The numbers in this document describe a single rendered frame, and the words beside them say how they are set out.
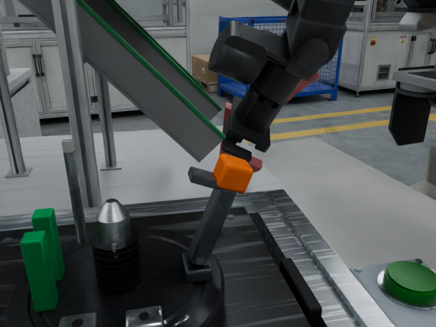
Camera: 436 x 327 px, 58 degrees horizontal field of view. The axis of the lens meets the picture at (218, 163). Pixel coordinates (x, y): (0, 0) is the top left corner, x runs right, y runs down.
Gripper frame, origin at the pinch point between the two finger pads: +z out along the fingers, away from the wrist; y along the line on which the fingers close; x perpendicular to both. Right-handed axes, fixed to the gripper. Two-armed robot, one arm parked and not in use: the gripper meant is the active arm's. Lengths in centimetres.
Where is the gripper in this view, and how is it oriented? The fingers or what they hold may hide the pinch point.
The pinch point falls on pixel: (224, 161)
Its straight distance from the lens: 65.9
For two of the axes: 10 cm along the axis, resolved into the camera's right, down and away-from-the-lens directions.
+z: -4.4, 6.9, 5.8
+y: -0.8, 6.1, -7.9
